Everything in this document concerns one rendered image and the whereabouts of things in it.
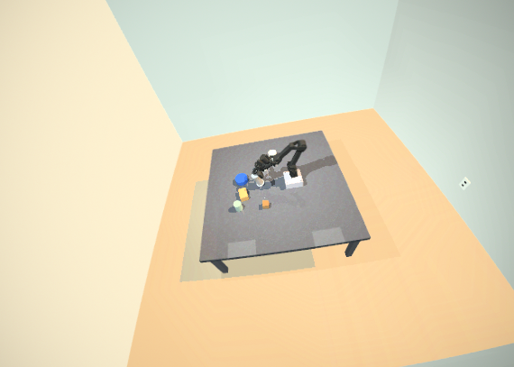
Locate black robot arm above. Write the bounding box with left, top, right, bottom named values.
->
left=254, top=140, right=307, bottom=178

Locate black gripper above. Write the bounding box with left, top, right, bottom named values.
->
left=253, top=160, right=268, bottom=179

